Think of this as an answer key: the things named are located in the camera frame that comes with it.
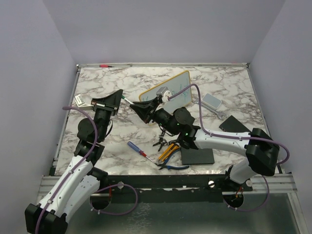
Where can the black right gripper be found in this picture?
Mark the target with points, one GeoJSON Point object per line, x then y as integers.
{"type": "Point", "coordinates": [146, 109]}

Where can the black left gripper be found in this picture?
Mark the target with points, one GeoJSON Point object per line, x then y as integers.
{"type": "Point", "coordinates": [110, 104]}

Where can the green whiteboard marker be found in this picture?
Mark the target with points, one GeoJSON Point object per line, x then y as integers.
{"type": "Point", "coordinates": [126, 100]}

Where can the yellow framed whiteboard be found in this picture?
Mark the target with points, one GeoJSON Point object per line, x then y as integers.
{"type": "Point", "coordinates": [175, 85]}

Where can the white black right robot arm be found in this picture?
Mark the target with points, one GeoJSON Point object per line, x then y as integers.
{"type": "Point", "coordinates": [259, 150]}

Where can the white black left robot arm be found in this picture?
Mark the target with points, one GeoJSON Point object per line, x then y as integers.
{"type": "Point", "coordinates": [53, 213]}

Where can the black cutting pliers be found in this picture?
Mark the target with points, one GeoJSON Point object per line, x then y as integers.
{"type": "Point", "coordinates": [163, 142]}

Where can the blue red screwdriver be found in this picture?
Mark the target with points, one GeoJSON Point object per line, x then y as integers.
{"type": "Point", "coordinates": [139, 151]}

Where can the yellow black utility knife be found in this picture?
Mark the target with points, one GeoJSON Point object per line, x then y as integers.
{"type": "Point", "coordinates": [171, 149]}

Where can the black rectangular pad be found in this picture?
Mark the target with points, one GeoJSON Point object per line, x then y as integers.
{"type": "Point", "coordinates": [197, 157]}

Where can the white square box device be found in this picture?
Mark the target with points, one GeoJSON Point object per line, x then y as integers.
{"type": "Point", "coordinates": [211, 101]}

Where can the silver open-end wrench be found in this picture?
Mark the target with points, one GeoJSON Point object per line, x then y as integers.
{"type": "Point", "coordinates": [220, 115]}

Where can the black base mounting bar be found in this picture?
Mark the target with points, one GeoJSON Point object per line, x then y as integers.
{"type": "Point", "coordinates": [178, 188]}

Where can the black square pad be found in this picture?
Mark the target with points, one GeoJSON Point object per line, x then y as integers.
{"type": "Point", "coordinates": [233, 125]}

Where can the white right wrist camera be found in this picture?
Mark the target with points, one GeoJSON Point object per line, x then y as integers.
{"type": "Point", "coordinates": [163, 94]}

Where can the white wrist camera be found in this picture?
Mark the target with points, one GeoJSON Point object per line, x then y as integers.
{"type": "Point", "coordinates": [79, 102]}
{"type": "Point", "coordinates": [163, 94]}

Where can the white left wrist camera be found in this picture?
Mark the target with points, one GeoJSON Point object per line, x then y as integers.
{"type": "Point", "coordinates": [79, 102]}

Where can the red marker at rail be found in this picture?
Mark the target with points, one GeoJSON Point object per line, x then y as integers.
{"type": "Point", "coordinates": [105, 66]}

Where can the blue handled pliers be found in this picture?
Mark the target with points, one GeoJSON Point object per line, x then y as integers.
{"type": "Point", "coordinates": [164, 165]}

